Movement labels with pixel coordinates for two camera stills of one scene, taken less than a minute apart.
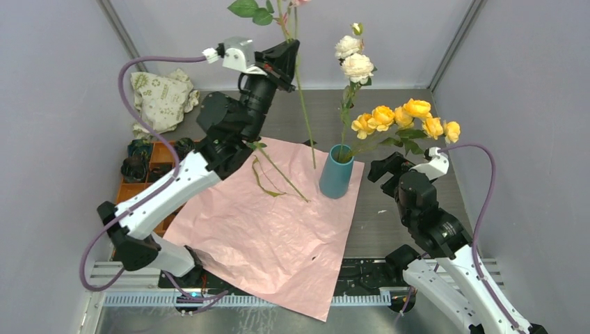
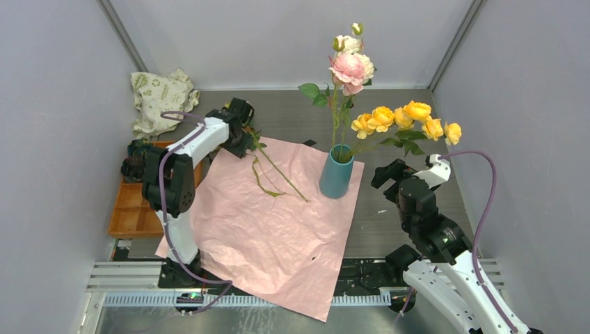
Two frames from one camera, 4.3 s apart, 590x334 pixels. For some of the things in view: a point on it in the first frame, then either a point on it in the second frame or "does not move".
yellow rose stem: [406, 125] does not move
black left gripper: [279, 64] → [239, 150]
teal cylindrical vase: [337, 172] does not move
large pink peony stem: [264, 14] → [346, 71]
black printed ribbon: [308, 142] does not move
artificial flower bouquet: [253, 146] does not move
